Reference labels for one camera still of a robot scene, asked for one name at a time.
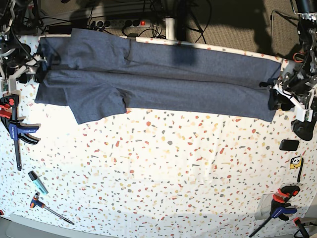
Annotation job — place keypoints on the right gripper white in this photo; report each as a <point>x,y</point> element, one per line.
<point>11,73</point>

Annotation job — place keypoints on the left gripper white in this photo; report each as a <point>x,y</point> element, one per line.
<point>295,91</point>

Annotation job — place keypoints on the blue grey T-shirt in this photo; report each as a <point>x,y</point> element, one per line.
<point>99,75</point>

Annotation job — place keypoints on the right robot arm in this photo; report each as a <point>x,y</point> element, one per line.
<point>18,18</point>

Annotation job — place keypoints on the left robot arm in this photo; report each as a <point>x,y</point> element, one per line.
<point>306,11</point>

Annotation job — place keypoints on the black power adapter brick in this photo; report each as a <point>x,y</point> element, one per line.
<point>60,29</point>

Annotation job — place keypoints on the black game controller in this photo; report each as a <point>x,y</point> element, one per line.
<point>304,130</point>

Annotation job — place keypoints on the blue black bar clamp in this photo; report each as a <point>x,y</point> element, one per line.
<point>17,131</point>

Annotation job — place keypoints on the small black rectangular case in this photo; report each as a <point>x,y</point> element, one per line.
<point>289,145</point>

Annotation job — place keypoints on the light blue highlighter pen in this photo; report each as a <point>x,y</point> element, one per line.
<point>38,183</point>

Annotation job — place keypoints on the blue bar clamp right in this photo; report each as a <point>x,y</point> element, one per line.
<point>280,206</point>

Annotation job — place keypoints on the red black clamp corner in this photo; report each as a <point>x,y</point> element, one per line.
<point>301,228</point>

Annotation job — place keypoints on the terrazzo pattern table cloth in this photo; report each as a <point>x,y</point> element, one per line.
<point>152,173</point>

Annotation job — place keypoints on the white metal rack frame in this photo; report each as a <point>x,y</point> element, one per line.
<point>283,33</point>

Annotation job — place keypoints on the white table leg post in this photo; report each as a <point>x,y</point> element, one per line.
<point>170,28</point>

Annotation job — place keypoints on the orange blue T-handle screwdriver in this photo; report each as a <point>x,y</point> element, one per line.
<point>35,202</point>

